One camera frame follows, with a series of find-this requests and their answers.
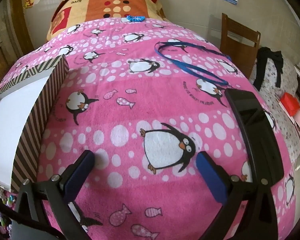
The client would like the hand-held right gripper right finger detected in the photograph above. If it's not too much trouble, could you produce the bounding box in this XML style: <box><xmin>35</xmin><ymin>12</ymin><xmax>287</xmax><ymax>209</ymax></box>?
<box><xmin>196</xmin><ymin>151</ymin><xmax>287</xmax><ymax>240</ymax></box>

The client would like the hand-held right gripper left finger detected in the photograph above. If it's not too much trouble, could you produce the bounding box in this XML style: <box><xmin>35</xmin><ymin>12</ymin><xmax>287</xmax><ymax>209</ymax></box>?
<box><xmin>12</xmin><ymin>150</ymin><xmax>95</xmax><ymax>240</ymax></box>

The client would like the striped cardboard box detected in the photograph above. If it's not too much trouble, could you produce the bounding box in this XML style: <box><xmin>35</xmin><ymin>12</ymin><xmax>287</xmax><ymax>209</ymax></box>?
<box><xmin>0</xmin><ymin>54</ymin><xmax>70</xmax><ymax>190</ymax></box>

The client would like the colourful flower bead necklace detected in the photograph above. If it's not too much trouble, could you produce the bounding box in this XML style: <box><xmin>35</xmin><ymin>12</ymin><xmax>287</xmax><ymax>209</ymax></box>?
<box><xmin>0</xmin><ymin>179</ymin><xmax>17</xmax><ymax>233</ymax></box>

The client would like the pink penguin print blanket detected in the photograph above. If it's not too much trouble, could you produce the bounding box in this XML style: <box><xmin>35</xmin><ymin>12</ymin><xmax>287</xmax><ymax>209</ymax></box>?
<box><xmin>0</xmin><ymin>19</ymin><xmax>297</xmax><ymax>240</ymax></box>

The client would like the sofa with printed cover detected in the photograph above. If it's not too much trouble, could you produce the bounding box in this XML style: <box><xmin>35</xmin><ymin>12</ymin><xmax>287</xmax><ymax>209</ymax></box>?
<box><xmin>249</xmin><ymin>46</ymin><xmax>300</xmax><ymax>165</ymax></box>

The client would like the red box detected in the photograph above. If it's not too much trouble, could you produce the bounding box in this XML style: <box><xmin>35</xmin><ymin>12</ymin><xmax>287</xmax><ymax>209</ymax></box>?
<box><xmin>279</xmin><ymin>92</ymin><xmax>300</xmax><ymax>116</ymax></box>

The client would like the black garment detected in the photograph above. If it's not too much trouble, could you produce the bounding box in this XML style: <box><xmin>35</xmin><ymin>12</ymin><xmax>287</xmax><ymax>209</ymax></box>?
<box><xmin>253</xmin><ymin>47</ymin><xmax>283</xmax><ymax>88</ymax></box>

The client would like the wooden chair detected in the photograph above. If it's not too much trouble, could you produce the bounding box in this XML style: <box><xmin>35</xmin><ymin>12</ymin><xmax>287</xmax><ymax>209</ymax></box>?
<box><xmin>220</xmin><ymin>12</ymin><xmax>262</xmax><ymax>77</ymax></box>

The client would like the wooden door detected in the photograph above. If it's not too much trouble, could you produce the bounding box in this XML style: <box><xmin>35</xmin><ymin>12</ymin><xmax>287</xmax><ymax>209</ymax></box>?
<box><xmin>0</xmin><ymin>0</ymin><xmax>35</xmax><ymax>90</ymax></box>

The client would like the orange patterned pillow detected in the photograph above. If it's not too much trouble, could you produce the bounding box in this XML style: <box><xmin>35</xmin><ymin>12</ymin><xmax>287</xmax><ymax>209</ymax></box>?
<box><xmin>46</xmin><ymin>0</ymin><xmax>171</xmax><ymax>41</ymax></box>

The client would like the blue lanyard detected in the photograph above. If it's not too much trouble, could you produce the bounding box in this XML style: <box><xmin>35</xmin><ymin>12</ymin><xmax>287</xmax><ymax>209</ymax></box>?
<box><xmin>154</xmin><ymin>39</ymin><xmax>232</xmax><ymax>85</ymax></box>

